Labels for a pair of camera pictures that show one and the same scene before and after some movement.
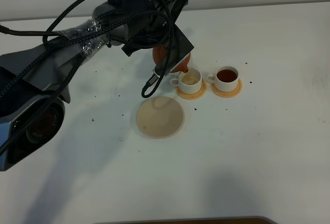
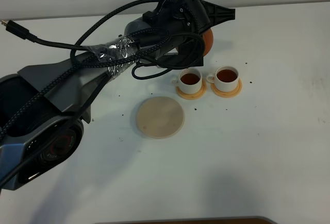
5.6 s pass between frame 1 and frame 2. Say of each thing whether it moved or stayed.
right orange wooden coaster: stayed
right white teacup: stayed
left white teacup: stayed
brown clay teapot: moved
